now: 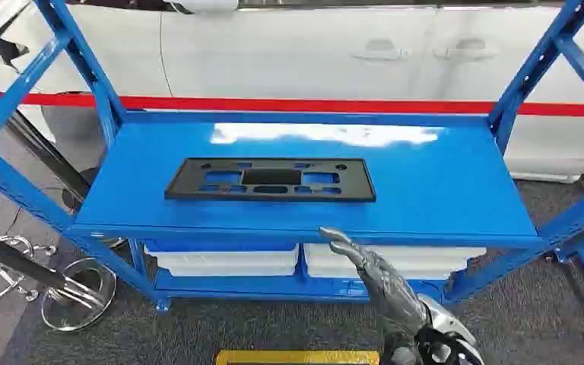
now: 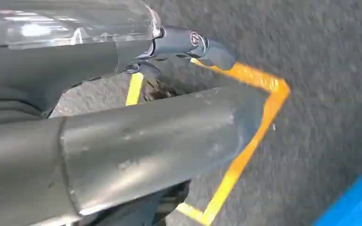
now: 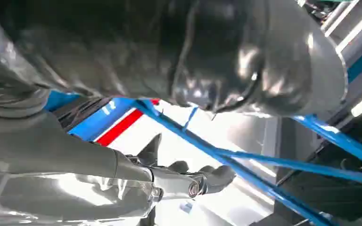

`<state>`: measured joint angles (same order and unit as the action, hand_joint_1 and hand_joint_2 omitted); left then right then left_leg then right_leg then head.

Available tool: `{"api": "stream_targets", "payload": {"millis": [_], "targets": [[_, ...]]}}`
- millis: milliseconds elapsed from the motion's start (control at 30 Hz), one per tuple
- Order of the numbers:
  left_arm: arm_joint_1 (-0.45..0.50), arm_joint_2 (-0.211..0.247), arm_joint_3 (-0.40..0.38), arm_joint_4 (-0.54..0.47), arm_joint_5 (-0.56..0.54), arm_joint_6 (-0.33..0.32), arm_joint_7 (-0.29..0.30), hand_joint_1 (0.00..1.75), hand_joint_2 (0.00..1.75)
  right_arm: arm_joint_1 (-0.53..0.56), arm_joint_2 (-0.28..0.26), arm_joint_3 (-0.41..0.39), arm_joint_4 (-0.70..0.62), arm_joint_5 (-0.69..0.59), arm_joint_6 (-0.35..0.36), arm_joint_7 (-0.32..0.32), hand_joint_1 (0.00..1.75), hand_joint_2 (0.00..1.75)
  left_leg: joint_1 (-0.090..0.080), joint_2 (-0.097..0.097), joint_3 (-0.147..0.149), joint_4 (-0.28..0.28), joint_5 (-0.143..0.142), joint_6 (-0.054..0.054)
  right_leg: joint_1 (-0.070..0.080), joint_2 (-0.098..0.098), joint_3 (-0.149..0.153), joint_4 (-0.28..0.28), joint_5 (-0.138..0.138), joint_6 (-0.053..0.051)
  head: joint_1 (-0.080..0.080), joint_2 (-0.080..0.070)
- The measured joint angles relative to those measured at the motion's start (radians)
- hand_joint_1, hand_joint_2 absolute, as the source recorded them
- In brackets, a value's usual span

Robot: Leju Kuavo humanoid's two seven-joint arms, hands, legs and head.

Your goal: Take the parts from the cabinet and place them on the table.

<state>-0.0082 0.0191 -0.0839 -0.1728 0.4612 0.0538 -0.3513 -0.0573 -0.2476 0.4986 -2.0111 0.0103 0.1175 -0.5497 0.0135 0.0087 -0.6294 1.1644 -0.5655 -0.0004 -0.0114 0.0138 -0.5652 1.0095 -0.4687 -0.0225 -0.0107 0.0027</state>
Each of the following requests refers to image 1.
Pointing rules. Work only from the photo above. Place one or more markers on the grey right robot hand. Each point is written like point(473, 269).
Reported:
point(387, 289)

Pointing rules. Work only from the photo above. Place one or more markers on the black plastic plate frame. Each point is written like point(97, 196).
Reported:
point(352, 186)

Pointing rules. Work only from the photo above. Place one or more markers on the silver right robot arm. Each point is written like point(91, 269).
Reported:
point(448, 332)

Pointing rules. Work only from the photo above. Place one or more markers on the white plastic bin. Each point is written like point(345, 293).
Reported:
point(221, 263)
point(423, 263)

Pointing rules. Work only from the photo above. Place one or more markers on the blue metal shelf rack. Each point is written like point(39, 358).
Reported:
point(423, 201)

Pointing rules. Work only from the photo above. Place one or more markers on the yellow floor tape mark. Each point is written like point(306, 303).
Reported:
point(297, 358)

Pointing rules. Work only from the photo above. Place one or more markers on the red barrier belt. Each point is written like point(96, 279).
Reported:
point(322, 106)

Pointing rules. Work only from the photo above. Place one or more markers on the white car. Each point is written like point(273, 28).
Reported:
point(272, 50)

